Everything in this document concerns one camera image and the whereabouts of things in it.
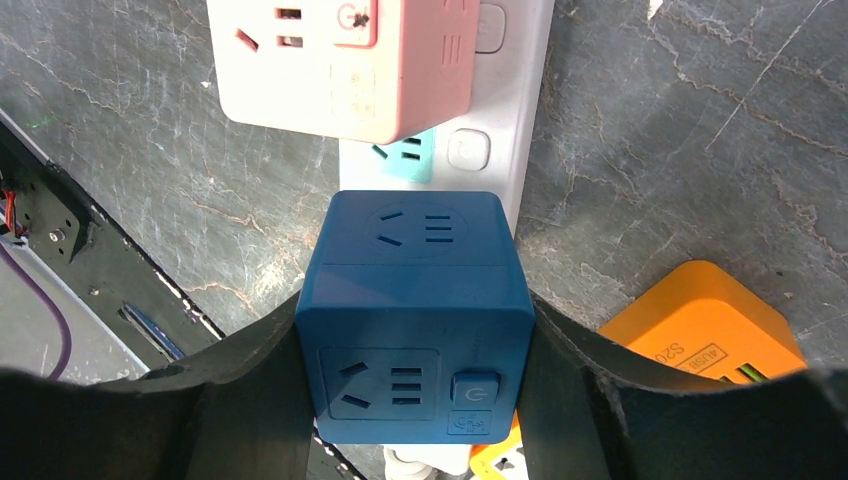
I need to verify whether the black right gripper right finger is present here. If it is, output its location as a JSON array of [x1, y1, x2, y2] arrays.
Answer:
[[517, 297, 847, 479]]

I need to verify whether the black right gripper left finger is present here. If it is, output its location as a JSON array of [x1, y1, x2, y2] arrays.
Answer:
[[1, 298, 314, 479]]

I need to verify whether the blue cube socket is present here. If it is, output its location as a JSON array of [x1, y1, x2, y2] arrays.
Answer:
[[295, 190, 536, 445]]

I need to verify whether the white multicolour power strip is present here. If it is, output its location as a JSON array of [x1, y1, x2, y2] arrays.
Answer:
[[337, 0, 556, 480]]

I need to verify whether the pink cube socket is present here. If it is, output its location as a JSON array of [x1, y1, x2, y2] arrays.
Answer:
[[207, 0, 481, 145]]

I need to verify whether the orange power strip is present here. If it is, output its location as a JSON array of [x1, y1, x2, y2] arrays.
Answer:
[[468, 259, 810, 480]]

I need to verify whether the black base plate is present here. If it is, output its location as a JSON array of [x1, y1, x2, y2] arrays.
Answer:
[[1, 117, 224, 368]]

